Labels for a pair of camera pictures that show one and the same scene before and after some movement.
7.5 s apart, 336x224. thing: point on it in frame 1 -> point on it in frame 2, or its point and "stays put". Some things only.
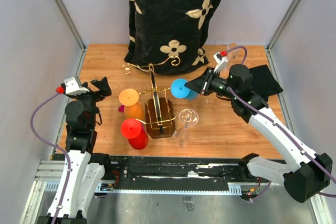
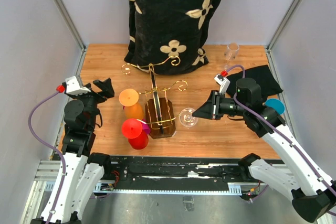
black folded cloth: (263, 83) stays put
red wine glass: (132, 129) stays put
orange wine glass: (129, 98) stays put
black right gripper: (196, 84) -> (211, 109)
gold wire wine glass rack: (159, 110) stays put
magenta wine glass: (121, 108) -> (145, 127)
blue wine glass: (179, 90) -> (277, 105)
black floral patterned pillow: (170, 12) stays put
